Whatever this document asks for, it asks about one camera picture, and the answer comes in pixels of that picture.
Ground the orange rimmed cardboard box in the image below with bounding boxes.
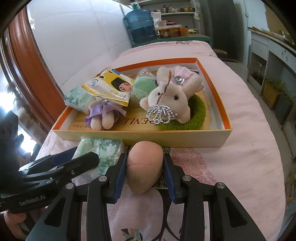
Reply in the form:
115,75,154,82
53,57,232,147

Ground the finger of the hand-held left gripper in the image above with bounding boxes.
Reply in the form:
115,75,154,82
21,151,100,186
18,146,78,173

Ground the white desk with drawers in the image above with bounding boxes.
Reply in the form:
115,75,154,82
246,26,296,160

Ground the blue water jug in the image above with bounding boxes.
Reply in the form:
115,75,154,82
122,0,158,43

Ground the black white patterned cloth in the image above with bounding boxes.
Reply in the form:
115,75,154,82
151,147,173,189

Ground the row of food jars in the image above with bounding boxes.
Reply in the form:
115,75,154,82
157,26,189,39

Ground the potted plant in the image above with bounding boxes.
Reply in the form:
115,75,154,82
275,91,295,126
262,77,286,110

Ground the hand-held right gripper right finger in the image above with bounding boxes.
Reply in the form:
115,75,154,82
163,153,266,241

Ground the peach plush toy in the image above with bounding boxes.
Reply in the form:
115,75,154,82
128,142,164,194

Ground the green sponge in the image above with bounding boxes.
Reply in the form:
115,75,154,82
129,68,159,108

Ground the brown stool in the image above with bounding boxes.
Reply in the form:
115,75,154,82
213,49,236,62

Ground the paper towel roll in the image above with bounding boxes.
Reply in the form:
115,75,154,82
151,11,162,28

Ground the brown wooden door frame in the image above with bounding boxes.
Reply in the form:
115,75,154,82
0,9,67,149

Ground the green fuzzy ring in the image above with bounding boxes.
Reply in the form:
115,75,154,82
162,94,207,131

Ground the green table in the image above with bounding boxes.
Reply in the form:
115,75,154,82
131,35,212,48

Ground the white metal shelf rack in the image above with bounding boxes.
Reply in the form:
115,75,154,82
139,0,201,35

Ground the green floral tissue pack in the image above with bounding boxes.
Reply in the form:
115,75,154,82
72,137,125,180
63,85,97,114

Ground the silver bead tiara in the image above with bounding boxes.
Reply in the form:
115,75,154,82
146,105,178,127

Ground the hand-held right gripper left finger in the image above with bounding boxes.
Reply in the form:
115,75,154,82
26,153,129,241

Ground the person's left hand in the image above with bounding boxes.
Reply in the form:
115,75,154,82
2,211,28,233

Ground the small bear with purple bow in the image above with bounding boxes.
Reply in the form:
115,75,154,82
84,96,127,130

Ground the beige bunny plush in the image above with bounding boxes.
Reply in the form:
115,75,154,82
139,65,204,123

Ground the yellow wet wipes packet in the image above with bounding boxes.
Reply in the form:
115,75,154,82
81,68,136,107

